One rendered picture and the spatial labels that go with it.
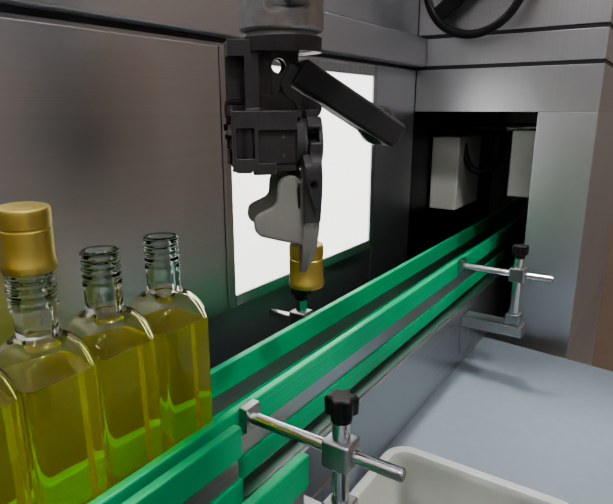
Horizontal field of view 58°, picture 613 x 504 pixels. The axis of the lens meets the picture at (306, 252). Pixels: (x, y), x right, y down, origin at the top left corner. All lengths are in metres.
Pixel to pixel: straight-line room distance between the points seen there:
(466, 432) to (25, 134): 0.74
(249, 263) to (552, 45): 0.76
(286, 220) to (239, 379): 0.24
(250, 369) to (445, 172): 0.88
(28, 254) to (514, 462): 0.72
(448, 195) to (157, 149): 0.92
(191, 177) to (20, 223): 0.32
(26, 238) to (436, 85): 1.04
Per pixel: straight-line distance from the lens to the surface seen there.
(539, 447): 0.95
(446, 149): 1.41
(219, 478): 0.54
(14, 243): 0.40
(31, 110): 0.55
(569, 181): 1.23
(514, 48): 1.25
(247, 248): 0.77
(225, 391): 0.66
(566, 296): 1.28
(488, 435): 0.95
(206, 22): 0.72
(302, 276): 0.54
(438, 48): 1.30
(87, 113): 0.59
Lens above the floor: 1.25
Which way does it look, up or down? 15 degrees down
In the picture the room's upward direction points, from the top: straight up
